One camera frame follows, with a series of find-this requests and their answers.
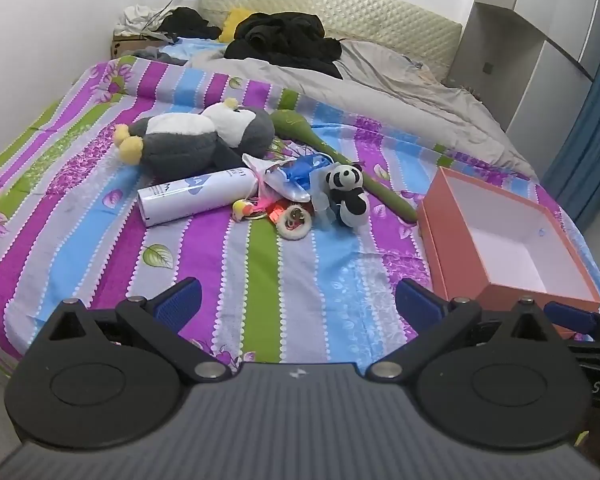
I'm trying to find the white grey wardrobe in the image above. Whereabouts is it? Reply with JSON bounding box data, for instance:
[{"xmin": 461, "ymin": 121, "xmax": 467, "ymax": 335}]
[{"xmin": 450, "ymin": 0, "xmax": 600, "ymax": 181}]

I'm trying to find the black crumpled cloth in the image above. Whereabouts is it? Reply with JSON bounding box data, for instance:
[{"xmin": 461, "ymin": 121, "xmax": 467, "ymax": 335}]
[{"xmin": 155, "ymin": 6, "xmax": 223, "ymax": 41}]

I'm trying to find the small panda plush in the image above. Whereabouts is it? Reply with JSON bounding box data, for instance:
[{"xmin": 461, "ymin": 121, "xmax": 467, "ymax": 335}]
[{"xmin": 322, "ymin": 162, "xmax": 371, "ymax": 228}]

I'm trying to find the grey duvet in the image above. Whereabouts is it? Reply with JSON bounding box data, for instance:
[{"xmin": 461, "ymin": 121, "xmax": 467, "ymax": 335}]
[{"xmin": 185, "ymin": 37, "xmax": 541, "ymax": 181}]

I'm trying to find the grey white penguin plush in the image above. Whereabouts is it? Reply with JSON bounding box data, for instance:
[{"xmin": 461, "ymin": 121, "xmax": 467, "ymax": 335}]
[{"xmin": 112, "ymin": 99, "xmax": 276, "ymax": 177}]

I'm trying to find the blue white plastic bag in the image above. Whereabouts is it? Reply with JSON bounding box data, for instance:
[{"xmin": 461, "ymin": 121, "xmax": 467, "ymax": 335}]
[{"xmin": 257, "ymin": 155, "xmax": 336, "ymax": 204}]

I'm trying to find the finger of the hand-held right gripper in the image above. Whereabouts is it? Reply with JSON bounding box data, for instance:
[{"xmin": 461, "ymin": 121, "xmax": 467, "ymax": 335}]
[{"xmin": 545, "ymin": 301, "xmax": 600, "ymax": 342}]

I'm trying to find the yellow pillow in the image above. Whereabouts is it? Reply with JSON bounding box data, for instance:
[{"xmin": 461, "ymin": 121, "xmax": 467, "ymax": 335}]
[{"xmin": 217, "ymin": 7, "xmax": 253, "ymax": 43}]

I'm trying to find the white crumpled cloth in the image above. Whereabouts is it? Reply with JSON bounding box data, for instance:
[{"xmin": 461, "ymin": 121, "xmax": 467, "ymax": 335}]
[{"xmin": 114, "ymin": 4, "xmax": 168, "ymax": 36}]

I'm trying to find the blue curtain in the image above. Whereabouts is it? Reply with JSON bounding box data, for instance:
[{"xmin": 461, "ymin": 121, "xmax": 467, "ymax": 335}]
[{"xmin": 545, "ymin": 25, "xmax": 600, "ymax": 233}]

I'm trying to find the orange cardboard box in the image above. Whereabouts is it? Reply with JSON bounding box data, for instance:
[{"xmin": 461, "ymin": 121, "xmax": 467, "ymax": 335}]
[{"xmin": 417, "ymin": 166, "xmax": 600, "ymax": 338}]

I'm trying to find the colourful striped bedsheet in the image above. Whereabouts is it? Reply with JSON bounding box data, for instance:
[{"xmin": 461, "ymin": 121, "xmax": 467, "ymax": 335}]
[{"xmin": 0, "ymin": 52, "xmax": 600, "ymax": 366}]

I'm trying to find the pile of black clothes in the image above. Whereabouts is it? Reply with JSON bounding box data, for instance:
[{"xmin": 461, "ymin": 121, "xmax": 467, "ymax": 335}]
[{"xmin": 224, "ymin": 10, "xmax": 343, "ymax": 80}]

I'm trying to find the green plush stick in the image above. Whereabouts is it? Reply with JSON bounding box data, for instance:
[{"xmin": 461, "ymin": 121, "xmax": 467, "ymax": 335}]
[{"xmin": 270, "ymin": 109, "xmax": 418, "ymax": 223}]

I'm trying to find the cream quilted headboard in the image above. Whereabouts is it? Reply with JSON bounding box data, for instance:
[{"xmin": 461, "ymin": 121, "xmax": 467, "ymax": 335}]
[{"xmin": 200, "ymin": 0, "xmax": 463, "ymax": 86}]

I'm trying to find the white furry round keychain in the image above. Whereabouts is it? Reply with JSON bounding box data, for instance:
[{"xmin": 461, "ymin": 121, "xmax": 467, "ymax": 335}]
[{"xmin": 276, "ymin": 205, "xmax": 313, "ymax": 238}]

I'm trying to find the brown cardboard box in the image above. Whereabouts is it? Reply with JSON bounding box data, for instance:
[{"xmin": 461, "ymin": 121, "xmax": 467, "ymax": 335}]
[{"xmin": 111, "ymin": 30, "xmax": 181, "ymax": 61}]

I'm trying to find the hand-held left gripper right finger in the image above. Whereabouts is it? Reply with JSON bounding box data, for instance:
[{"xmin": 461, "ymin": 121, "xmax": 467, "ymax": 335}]
[{"xmin": 370, "ymin": 277, "xmax": 571, "ymax": 382}]

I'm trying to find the yellow bird toy pink feather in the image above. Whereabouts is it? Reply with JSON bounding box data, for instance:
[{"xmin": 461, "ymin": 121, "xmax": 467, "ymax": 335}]
[{"xmin": 231, "ymin": 195, "xmax": 273, "ymax": 221}]

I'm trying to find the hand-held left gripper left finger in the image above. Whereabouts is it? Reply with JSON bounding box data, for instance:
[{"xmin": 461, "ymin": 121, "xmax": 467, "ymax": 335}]
[{"xmin": 45, "ymin": 277, "xmax": 241, "ymax": 386}]

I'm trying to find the white spray can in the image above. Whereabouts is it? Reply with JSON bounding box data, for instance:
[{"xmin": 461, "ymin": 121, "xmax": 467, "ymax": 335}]
[{"xmin": 137, "ymin": 166, "xmax": 258, "ymax": 228}]

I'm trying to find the grey blue cloth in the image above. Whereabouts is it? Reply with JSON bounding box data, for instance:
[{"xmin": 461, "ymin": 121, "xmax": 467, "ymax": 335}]
[{"xmin": 132, "ymin": 46, "xmax": 188, "ymax": 67}]

